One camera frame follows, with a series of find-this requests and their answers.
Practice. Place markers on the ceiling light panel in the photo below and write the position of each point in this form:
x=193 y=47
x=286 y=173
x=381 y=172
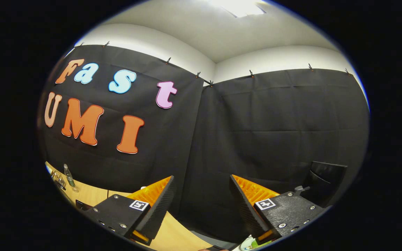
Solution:
x=237 y=7

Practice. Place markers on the clear plastic bottle green label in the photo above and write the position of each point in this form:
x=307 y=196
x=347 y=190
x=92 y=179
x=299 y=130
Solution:
x=70 y=179

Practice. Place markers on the white bowl with green item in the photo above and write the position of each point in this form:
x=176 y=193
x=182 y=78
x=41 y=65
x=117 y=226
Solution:
x=248 y=244

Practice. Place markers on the row of cloth clips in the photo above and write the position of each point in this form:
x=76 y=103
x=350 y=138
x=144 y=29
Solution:
x=251 y=73

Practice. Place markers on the black office chair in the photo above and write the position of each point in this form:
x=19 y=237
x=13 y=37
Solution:
x=326 y=181

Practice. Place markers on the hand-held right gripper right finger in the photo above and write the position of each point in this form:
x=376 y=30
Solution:
x=246 y=212

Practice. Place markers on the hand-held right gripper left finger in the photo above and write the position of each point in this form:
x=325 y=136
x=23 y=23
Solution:
x=159 y=212

